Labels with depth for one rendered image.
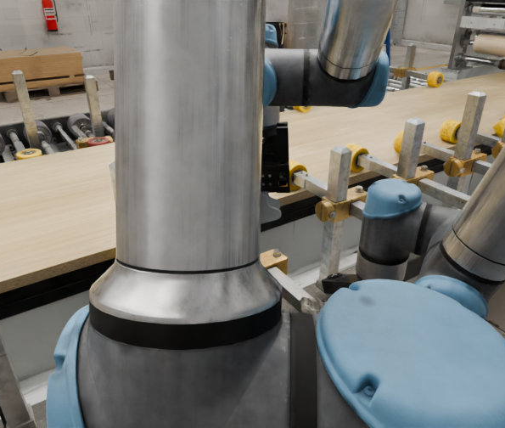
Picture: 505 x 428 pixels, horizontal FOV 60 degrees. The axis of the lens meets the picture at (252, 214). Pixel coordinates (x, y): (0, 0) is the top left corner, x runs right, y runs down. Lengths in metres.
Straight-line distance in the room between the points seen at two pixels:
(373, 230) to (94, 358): 0.47
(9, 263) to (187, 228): 0.87
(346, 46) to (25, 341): 0.92
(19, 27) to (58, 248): 6.97
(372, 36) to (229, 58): 0.30
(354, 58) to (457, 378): 0.38
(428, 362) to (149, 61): 0.21
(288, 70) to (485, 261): 0.32
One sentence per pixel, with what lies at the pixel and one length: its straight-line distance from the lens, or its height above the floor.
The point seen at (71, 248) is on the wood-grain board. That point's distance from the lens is 1.07.
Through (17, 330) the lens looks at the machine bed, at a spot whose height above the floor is 0.76.
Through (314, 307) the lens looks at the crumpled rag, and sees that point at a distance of 0.89.
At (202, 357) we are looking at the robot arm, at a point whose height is 1.27.
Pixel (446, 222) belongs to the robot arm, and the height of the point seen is 1.15.
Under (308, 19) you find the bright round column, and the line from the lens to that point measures 4.88.
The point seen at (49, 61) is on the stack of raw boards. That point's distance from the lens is 6.72.
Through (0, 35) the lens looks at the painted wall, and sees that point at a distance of 7.91.
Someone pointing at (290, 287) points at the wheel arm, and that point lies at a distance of 0.94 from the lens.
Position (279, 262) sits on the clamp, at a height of 0.87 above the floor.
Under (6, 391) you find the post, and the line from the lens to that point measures 0.92.
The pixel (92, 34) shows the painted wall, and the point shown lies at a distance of 8.13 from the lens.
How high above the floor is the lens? 1.44
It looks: 28 degrees down
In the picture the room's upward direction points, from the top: straight up
